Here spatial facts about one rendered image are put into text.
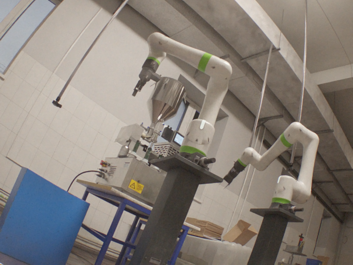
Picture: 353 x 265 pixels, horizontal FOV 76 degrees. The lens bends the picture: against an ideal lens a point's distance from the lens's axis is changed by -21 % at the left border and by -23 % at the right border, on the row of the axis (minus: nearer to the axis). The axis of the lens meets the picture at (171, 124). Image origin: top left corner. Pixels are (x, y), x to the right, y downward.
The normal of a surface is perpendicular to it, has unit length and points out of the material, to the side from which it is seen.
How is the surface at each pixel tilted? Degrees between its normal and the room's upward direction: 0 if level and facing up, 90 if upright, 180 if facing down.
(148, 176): 90
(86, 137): 90
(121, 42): 90
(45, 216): 90
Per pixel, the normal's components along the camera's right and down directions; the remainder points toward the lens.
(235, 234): -0.72, -0.52
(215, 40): 0.60, -0.12
